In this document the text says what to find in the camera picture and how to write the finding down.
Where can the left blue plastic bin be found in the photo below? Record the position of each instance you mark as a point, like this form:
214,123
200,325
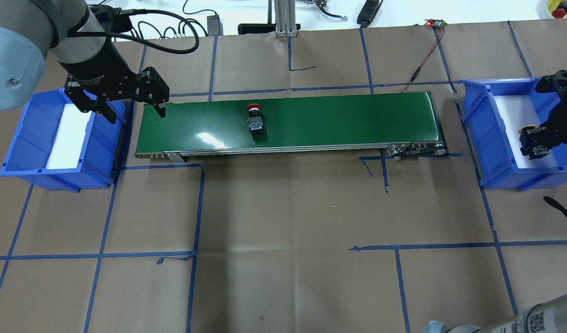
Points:
32,143

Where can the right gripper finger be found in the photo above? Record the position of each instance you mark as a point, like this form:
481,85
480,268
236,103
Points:
557,138
530,139

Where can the green conveyor belt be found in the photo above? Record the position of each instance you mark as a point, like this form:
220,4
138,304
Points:
404,125

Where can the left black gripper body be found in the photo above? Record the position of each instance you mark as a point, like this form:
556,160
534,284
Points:
99,68

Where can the white foam pad right bin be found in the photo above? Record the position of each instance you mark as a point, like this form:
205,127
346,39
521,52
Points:
517,111

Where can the blue plastic bin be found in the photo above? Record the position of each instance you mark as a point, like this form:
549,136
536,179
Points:
32,143
495,111

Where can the black power adapter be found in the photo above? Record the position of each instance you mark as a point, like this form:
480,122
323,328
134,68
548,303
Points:
214,25

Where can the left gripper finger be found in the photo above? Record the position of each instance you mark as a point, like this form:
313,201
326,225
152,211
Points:
150,88
85,103

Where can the small green circuit board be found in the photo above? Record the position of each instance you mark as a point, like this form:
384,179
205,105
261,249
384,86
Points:
435,23

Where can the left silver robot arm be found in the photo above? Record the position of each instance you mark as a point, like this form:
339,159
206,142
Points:
68,29

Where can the white foam pad bin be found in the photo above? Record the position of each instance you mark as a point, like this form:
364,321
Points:
69,139
517,111

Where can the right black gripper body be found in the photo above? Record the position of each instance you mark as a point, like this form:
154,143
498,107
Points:
562,116

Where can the red mushroom push button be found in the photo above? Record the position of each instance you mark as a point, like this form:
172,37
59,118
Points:
255,120

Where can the white foam pad left bin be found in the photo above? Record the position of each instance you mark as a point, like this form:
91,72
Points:
69,139

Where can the right blue plastic bin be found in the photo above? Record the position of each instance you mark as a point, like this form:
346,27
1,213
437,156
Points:
495,111

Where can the yellow mushroom push button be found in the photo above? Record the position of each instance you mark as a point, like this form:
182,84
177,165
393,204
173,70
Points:
544,140

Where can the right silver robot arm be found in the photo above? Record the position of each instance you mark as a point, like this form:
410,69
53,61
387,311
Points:
546,317

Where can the aluminium profile post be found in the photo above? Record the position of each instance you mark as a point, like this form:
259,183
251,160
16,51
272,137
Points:
285,18

